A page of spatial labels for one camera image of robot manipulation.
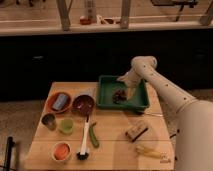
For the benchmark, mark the grey metal cup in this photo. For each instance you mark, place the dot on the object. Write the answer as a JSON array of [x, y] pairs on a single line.
[[49, 121]]

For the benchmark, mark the orange bowl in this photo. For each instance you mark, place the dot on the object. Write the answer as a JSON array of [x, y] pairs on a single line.
[[52, 99]]

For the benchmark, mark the yellow corn cob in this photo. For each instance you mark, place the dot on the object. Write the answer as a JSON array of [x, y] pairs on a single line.
[[148, 152]]

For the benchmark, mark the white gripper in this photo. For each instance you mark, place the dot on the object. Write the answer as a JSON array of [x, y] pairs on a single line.
[[131, 79]]

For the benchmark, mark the dark brown bowl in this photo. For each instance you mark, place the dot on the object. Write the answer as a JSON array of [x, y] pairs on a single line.
[[83, 105]]

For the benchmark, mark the green plastic cup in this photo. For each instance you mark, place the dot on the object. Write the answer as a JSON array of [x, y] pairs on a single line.
[[66, 126]]

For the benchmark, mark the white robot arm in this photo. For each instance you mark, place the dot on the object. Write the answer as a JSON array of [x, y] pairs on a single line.
[[194, 140]]

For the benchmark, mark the dark grape bunch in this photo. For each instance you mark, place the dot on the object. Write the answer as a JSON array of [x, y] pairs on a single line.
[[119, 96]]

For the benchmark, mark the white bowl with carrot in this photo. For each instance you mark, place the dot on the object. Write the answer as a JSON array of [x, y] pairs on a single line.
[[61, 152]]

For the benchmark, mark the wooden table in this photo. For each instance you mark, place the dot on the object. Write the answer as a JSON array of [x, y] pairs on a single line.
[[116, 152]]

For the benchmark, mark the black chair post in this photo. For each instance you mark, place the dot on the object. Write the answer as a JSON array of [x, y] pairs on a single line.
[[10, 144]]

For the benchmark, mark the green plastic tray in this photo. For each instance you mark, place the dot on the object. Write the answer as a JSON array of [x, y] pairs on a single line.
[[108, 85]]

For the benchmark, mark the blue-grey sponge block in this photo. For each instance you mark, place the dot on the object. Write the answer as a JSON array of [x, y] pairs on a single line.
[[60, 101]]

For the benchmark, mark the green cucumber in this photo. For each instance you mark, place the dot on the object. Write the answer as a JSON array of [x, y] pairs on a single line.
[[93, 137]]

